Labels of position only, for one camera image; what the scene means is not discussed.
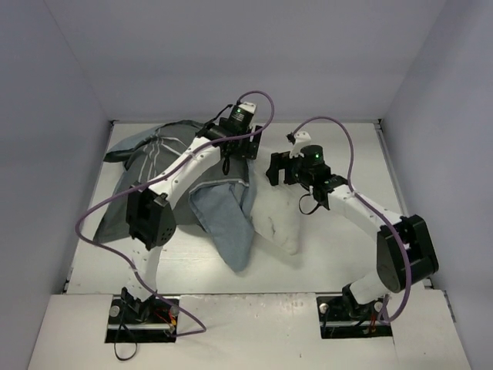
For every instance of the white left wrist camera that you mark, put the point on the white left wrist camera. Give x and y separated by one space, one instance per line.
246 107

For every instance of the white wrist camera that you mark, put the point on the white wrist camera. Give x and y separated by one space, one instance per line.
299 140
246 107

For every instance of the blue-grey pillowcase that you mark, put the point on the blue-grey pillowcase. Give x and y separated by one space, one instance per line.
218 202

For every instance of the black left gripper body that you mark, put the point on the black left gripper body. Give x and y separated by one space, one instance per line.
250 143

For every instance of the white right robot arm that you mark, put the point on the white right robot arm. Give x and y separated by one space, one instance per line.
404 249

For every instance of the white pillow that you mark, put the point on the white pillow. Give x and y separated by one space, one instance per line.
275 214

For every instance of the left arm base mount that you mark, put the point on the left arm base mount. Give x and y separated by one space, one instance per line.
157 323

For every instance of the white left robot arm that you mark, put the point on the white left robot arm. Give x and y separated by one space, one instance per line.
150 208

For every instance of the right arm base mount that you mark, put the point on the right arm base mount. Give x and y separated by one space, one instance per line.
336 322

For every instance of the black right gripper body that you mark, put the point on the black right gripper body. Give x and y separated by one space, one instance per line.
286 168

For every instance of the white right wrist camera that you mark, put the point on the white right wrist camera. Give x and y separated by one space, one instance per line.
299 140

